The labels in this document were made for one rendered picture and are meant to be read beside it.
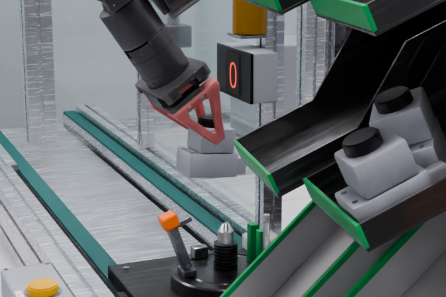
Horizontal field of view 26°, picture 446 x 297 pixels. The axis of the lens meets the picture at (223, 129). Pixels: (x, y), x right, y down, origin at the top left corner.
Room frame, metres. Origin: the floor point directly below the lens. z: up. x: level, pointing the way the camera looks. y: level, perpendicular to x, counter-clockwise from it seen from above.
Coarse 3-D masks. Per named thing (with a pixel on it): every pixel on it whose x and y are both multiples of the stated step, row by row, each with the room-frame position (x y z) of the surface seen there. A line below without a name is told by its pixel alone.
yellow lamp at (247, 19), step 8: (232, 0) 1.37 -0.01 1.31; (240, 0) 1.35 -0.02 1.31; (232, 8) 1.37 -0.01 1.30; (240, 8) 1.35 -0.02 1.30; (248, 8) 1.34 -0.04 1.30; (256, 8) 1.35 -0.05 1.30; (232, 16) 1.37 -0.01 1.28; (240, 16) 1.35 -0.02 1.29; (248, 16) 1.34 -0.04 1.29; (256, 16) 1.35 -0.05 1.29; (264, 16) 1.35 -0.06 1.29; (232, 24) 1.37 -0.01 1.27; (240, 24) 1.35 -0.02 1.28; (248, 24) 1.34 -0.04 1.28; (256, 24) 1.35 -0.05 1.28; (264, 24) 1.35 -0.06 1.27; (240, 32) 1.35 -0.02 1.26; (248, 32) 1.34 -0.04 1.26; (256, 32) 1.35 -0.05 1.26; (264, 32) 1.35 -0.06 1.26
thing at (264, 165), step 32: (352, 32) 0.96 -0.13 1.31; (384, 32) 0.97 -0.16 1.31; (416, 32) 0.97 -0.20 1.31; (352, 64) 0.96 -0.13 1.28; (384, 64) 0.97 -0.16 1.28; (416, 64) 0.84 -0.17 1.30; (320, 96) 0.95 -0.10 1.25; (352, 96) 0.96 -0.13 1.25; (288, 128) 0.94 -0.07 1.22; (320, 128) 0.92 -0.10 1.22; (352, 128) 0.89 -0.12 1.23; (256, 160) 0.85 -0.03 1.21; (288, 160) 0.88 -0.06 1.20; (320, 160) 0.82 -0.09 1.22; (288, 192) 0.81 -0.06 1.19
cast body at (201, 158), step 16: (208, 128) 1.13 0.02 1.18; (224, 128) 1.14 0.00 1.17; (192, 144) 1.14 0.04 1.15; (208, 144) 1.12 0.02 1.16; (224, 144) 1.13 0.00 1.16; (192, 160) 1.11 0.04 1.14; (208, 160) 1.12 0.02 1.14; (224, 160) 1.13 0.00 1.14; (240, 160) 1.16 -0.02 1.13; (192, 176) 1.11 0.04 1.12; (208, 176) 1.12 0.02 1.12; (224, 176) 1.13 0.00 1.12
